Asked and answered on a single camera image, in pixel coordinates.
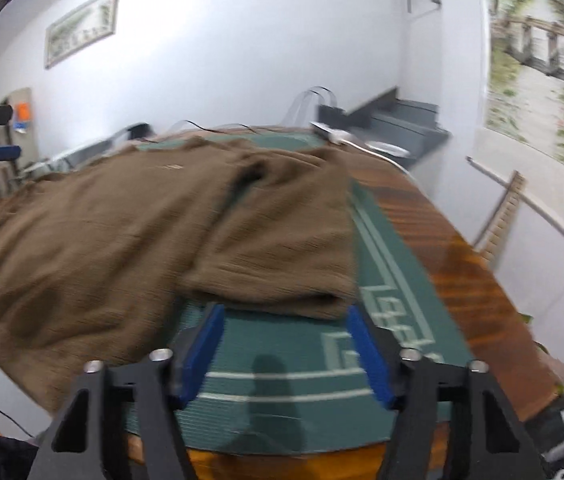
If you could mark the wooden ruler stick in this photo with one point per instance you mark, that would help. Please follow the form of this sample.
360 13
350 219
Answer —
499 215

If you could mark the brown fleece blanket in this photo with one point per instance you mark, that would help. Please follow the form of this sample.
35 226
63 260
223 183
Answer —
111 235

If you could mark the grey steps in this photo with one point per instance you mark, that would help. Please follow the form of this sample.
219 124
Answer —
402 125

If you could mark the blue and white paper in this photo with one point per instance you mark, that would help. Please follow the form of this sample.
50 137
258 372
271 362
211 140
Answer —
21 126

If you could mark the green table mat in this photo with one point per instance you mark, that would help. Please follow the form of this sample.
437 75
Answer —
312 385

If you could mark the white power strip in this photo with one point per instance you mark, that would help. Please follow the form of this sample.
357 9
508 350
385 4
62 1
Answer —
334 135

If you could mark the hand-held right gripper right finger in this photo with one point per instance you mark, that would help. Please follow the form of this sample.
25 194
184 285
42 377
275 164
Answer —
369 360

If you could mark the orange paper sheet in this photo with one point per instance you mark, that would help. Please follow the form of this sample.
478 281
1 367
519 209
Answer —
22 111

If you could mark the black metal chair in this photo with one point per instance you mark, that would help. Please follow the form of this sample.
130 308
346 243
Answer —
139 131

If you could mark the hanging scroll painting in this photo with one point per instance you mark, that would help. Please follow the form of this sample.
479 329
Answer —
527 60

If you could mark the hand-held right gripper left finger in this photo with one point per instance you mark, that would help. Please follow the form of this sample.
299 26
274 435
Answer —
206 355

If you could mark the white folding table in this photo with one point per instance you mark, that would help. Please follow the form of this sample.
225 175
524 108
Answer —
86 152

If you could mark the framed landscape painting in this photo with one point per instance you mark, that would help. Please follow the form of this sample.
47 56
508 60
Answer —
81 27

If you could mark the beige glass-door cabinet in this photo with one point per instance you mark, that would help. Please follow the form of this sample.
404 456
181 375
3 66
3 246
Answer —
24 140

